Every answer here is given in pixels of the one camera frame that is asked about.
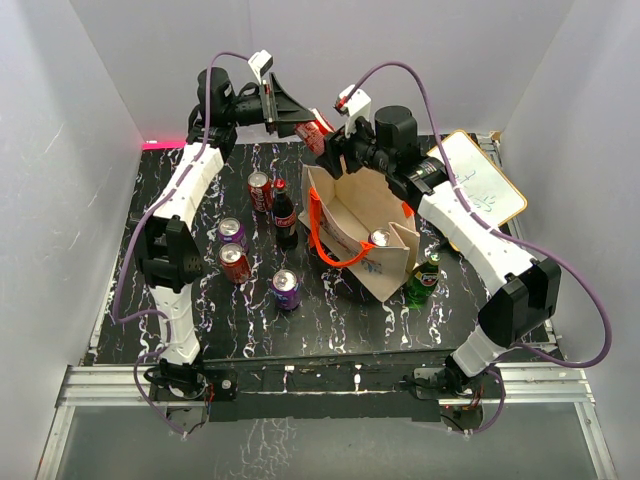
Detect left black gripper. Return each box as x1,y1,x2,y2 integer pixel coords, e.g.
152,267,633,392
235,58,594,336
225,75,316,138

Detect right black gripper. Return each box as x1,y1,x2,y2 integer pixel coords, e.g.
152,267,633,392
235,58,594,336
320,112,395,179

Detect red cola can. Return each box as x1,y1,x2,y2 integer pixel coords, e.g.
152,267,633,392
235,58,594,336
247,171,273,213
294,108,335,156
219,243,251,284

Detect beige canvas bag orange handles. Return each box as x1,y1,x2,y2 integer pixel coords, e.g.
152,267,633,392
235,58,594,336
299,165,420,302

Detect purple soda can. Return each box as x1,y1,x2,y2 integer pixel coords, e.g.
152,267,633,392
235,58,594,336
271,269,300,311
217,217,249,253
368,228,391,247

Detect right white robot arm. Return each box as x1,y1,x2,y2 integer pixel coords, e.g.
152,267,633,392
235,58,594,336
317,102,561,397

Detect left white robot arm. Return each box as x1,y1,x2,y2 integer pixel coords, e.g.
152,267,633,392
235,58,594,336
134,67,313,399

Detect red cola can back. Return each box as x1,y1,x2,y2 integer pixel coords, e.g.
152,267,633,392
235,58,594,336
247,171,273,213

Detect glass cola bottle red cap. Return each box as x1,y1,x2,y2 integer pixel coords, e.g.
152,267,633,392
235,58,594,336
271,178,298,250

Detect pink marker strip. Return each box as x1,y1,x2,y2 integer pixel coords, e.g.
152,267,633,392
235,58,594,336
141,140,187,151

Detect purple soda can front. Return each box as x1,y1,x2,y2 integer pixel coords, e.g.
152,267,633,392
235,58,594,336
271,269,300,311

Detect green glass bottle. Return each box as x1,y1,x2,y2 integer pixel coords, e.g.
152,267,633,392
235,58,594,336
404,252,441,309

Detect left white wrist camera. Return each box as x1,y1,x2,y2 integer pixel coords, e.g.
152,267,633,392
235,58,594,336
247,50,273,84

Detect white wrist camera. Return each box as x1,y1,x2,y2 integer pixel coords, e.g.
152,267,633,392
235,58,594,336
336,84,371,138
247,50,273,84

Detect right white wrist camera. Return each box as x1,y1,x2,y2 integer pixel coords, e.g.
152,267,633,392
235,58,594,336
336,84,371,138

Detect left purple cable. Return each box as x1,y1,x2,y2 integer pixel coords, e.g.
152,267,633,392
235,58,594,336
110,51,251,436

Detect purple cable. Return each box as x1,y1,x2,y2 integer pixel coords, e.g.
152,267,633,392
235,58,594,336
339,60,614,436
110,51,251,436

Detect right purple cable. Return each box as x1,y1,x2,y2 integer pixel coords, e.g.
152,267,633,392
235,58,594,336
339,60,614,436

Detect white board wooden frame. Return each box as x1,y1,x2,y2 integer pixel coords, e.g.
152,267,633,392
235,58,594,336
442,130,528,226

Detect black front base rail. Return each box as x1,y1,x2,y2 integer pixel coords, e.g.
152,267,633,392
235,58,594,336
149,344,506,424

